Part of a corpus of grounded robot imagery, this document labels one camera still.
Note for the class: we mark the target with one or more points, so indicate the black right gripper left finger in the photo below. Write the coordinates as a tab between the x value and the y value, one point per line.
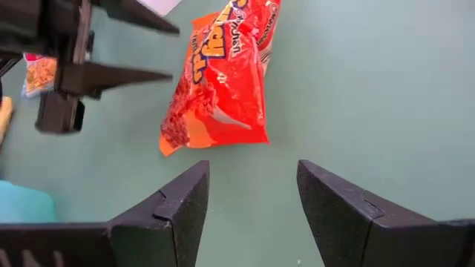
167	230

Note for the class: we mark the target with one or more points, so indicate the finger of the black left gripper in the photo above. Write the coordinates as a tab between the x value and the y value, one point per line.
96	78
130	11

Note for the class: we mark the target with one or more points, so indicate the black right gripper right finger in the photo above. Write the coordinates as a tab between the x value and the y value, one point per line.
341	230

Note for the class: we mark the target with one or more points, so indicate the small clear snack packet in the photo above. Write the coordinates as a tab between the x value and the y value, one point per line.
39	78

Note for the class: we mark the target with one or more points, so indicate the orange Saucy Noods packet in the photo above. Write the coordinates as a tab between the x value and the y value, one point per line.
230	85

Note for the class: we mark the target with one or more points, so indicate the teal plastic bin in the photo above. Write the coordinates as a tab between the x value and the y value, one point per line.
26	204

